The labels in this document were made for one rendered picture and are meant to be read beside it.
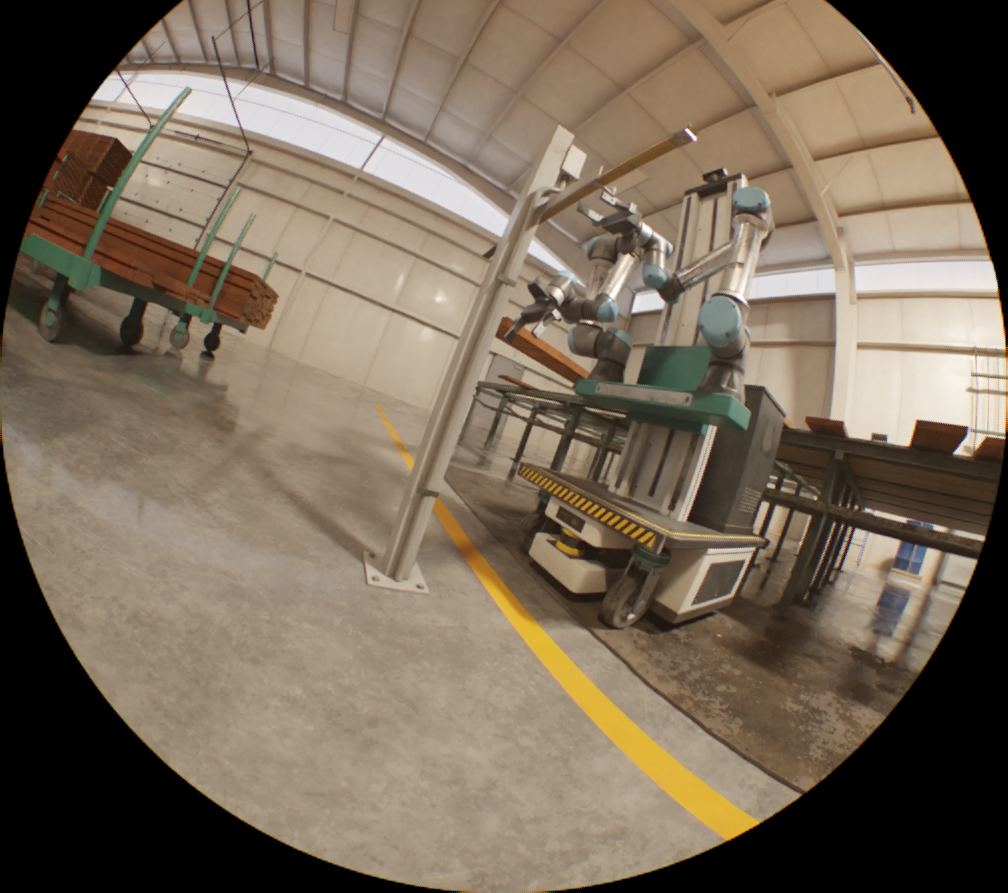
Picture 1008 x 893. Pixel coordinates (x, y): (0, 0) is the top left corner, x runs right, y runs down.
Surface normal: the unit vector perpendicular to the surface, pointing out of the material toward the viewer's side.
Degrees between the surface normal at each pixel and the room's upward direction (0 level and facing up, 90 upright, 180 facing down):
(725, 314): 97
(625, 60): 176
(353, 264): 90
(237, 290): 90
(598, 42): 171
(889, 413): 89
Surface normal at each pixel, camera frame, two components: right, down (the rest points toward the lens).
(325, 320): 0.40, 0.04
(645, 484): -0.83, -0.34
